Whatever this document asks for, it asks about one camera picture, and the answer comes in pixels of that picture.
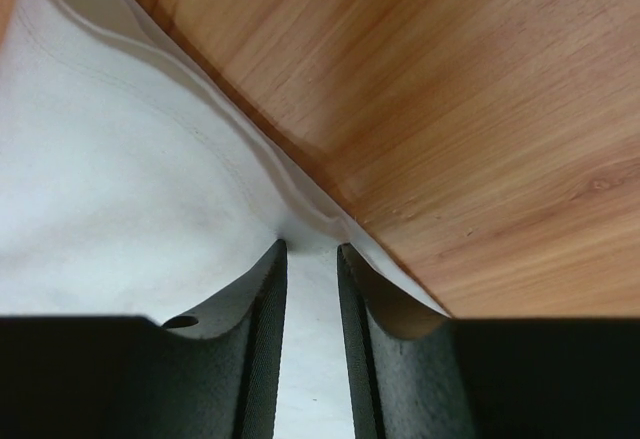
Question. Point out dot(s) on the white t shirt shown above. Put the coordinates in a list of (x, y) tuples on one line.
[(131, 184)]

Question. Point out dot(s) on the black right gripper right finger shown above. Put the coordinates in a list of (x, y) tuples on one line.
[(414, 373)]

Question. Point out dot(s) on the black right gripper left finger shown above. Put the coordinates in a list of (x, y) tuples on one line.
[(209, 372)]

